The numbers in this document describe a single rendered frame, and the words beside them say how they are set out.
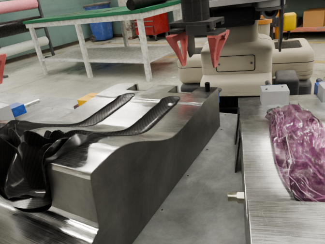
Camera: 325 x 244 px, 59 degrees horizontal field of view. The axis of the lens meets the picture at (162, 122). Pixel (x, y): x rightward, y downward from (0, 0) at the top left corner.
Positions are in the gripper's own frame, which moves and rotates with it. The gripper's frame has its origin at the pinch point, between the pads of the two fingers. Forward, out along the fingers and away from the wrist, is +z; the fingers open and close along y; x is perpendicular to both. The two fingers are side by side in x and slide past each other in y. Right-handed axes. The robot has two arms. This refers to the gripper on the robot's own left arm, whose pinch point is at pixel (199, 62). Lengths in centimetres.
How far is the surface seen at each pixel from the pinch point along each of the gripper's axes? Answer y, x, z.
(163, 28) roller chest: -359, 509, 71
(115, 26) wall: -548, 551, 68
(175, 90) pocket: -2.8, -6.2, 4.7
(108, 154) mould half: 9.1, -38.6, -0.8
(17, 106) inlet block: -48, -19, 9
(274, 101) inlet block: 17.2, -2.4, 6.4
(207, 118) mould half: 7.2, -11.3, 7.6
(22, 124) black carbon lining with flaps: -6.8, -38.8, -1.7
